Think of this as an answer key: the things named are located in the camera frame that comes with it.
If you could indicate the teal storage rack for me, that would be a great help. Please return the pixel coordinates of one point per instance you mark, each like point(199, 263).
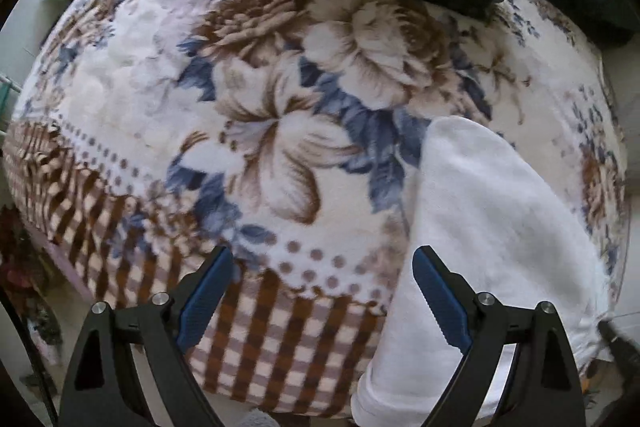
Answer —
point(9, 93)

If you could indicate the white pants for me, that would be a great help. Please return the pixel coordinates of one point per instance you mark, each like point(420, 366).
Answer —
point(491, 218)

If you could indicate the floral bed blanket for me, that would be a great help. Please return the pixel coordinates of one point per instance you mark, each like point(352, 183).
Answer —
point(148, 131)

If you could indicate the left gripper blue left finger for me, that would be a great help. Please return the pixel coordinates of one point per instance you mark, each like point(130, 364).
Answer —
point(102, 386)

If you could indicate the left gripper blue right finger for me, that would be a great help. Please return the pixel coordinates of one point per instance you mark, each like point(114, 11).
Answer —
point(542, 387)

